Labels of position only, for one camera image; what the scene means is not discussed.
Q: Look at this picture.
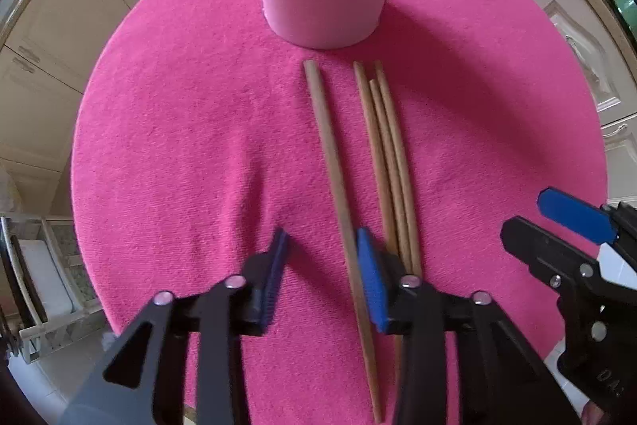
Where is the wooden chopstick one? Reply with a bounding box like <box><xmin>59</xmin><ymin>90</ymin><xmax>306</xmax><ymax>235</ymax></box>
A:
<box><xmin>303</xmin><ymin>59</ymin><xmax>383</xmax><ymax>424</ymax></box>

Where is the wooden chopstick three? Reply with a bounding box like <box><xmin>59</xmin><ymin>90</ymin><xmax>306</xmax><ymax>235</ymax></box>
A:
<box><xmin>370</xmin><ymin>79</ymin><xmax>414</xmax><ymax>274</ymax></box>

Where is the wooden chopstick two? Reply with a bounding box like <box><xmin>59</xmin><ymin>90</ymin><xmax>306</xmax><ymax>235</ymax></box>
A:
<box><xmin>353</xmin><ymin>61</ymin><xmax>400</xmax><ymax>259</ymax></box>

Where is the wooden chopstick four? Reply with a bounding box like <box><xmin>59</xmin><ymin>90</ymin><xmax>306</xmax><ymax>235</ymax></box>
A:
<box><xmin>375</xmin><ymin>61</ymin><xmax>423</xmax><ymax>277</ymax></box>

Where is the pink round tablecloth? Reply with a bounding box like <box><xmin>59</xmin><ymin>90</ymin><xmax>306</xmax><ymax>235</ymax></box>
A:
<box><xmin>71</xmin><ymin>0</ymin><xmax>607</xmax><ymax>424</ymax></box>

